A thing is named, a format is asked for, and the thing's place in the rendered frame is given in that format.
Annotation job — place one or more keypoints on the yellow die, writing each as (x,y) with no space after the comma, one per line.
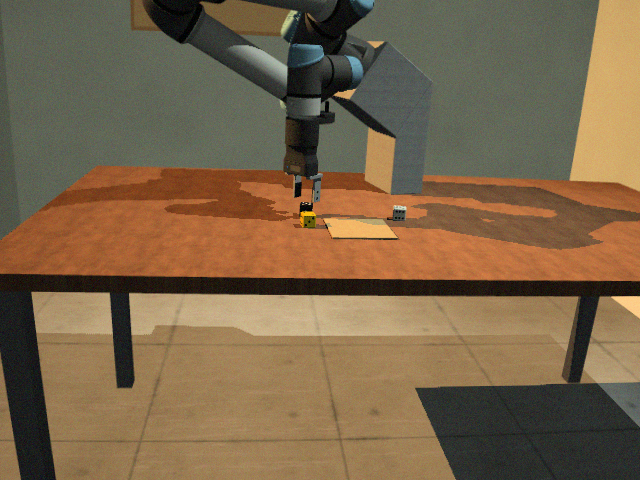
(308,220)

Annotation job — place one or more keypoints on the white die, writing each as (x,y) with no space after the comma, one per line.
(399,213)

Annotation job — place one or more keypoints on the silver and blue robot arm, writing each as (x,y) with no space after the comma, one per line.
(330,63)

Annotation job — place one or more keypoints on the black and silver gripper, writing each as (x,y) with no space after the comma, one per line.
(301,139)

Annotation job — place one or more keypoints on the tan square mat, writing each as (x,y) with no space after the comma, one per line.
(359,229)

